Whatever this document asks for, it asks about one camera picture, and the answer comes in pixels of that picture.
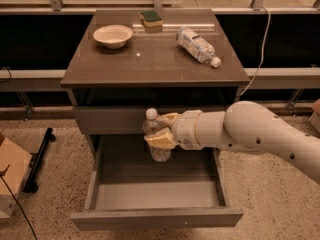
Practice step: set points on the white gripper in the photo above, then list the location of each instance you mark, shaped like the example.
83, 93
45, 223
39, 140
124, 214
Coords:
184, 129

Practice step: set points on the clear water bottle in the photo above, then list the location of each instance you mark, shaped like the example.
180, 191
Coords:
151, 125
197, 46

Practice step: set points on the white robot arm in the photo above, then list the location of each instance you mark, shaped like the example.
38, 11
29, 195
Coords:
245, 127

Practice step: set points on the closed grey top drawer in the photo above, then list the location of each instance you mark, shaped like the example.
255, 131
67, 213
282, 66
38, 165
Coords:
103, 120

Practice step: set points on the open grey middle drawer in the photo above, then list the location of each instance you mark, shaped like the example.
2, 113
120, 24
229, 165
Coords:
129, 190

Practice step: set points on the grey drawer cabinet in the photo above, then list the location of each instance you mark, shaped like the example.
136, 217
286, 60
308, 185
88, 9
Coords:
152, 69

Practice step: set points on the lying clear water bottle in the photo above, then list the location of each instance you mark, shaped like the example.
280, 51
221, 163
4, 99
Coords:
197, 46

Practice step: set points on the white ceramic bowl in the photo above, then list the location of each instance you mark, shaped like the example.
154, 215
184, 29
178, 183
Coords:
113, 36

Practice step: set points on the green yellow sponge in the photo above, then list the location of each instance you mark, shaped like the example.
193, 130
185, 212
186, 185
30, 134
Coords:
150, 18

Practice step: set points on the black metal stand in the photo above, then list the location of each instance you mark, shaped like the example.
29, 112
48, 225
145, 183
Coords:
31, 185

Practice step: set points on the cardboard box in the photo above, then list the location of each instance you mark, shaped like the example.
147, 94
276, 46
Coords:
14, 165

